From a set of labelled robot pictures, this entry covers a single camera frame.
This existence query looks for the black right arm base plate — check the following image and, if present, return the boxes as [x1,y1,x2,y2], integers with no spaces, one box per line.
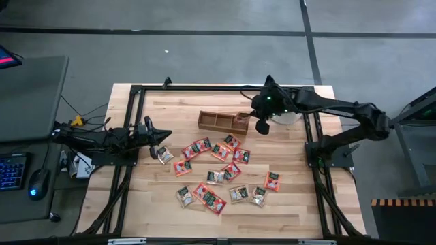
[305,140,355,169]

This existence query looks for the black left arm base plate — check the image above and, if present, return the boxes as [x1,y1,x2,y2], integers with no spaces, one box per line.
[91,138,141,167]

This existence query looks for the grey folding table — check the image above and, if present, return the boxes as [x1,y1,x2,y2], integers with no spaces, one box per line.
[0,55,70,143]

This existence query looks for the dark grey desk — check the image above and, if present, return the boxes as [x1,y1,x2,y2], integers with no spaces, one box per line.
[0,137,65,225]

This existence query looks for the silver metal bracket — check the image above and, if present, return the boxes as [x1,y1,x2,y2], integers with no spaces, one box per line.
[298,239,337,245]
[107,238,148,245]

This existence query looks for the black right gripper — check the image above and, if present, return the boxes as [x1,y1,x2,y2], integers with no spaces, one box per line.
[247,83,301,136]

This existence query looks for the black floor cable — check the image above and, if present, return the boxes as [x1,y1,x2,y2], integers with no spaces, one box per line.
[60,95,110,118]

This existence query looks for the beige apple tea bag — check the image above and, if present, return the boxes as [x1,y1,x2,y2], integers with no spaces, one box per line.
[206,169,225,186]
[228,184,250,204]
[175,185,196,208]
[156,145,175,165]

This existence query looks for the yellow plug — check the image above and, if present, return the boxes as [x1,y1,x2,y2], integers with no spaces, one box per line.
[70,114,86,128]

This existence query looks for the backlit black keyboard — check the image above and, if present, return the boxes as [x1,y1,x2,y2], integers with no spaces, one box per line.
[0,152,29,192]

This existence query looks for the dark metal stand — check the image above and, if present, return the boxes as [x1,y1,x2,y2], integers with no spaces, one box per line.
[376,86,436,199]

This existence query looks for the red strawberry tea bag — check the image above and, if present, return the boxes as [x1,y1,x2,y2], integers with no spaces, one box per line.
[203,192,228,216]
[221,161,243,182]
[193,137,213,153]
[232,148,252,165]
[181,143,201,161]

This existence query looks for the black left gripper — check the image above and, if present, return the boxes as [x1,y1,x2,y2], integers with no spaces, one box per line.
[134,126,173,161]

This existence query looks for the round woven white mat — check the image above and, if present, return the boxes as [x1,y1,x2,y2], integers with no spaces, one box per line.
[270,112,303,126]

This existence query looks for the white box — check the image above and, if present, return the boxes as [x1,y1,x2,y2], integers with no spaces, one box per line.
[67,152,95,180]

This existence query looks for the black box, orange hazard stripes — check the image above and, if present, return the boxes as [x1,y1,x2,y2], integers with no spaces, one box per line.
[370,198,436,245]

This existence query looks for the screen with red stripe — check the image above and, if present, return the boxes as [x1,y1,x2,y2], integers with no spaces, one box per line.
[0,44,23,70]

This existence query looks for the snack packet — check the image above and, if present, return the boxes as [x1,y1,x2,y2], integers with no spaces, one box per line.
[249,186,268,208]

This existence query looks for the black computer mouse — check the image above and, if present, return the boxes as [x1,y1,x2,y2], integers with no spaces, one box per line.
[27,168,50,201]

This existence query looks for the wooden three-compartment box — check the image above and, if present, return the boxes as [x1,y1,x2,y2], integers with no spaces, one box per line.
[197,110,251,136]

